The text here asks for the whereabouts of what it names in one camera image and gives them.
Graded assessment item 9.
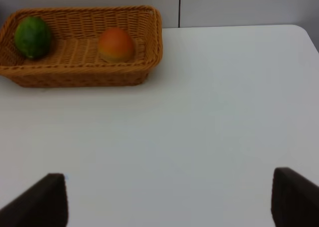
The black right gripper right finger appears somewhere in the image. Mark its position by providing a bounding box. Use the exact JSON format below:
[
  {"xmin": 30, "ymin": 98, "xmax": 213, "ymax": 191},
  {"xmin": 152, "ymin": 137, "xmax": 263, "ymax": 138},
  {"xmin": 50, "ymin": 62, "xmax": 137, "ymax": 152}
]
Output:
[{"xmin": 271, "ymin": 167, "xmax": 319, "ymax": 227}]

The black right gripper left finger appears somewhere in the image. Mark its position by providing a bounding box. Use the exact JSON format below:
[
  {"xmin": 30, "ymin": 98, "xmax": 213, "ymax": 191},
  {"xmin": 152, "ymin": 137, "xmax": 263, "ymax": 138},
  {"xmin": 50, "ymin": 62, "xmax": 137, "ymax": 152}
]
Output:
[{"xmin": 0, "ymin": 173, "xmax": 68, "ymax": 227}]

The green lime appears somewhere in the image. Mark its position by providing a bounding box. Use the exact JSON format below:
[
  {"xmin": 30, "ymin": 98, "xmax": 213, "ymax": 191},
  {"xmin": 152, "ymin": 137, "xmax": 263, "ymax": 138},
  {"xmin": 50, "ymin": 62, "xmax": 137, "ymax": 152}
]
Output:
[{"xmin": 14, "ymin": 16, "xmax": 52, "ymax": 59}]

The orange wicker basket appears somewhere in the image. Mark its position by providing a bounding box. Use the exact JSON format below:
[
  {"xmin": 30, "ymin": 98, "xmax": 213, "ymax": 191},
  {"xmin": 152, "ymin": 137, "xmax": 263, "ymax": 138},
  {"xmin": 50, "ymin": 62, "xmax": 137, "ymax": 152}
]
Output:
[{"xmin": 0, "ymin": 5, "xmax": 163, "ymax": 88}]

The red yellow peach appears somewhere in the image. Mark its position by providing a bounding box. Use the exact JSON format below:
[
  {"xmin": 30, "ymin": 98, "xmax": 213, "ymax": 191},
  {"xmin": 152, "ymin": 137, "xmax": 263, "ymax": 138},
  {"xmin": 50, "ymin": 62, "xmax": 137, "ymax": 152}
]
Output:
[{"xmin": 98, "ymin": 27, "xmax": 136, "ymax": 63}]

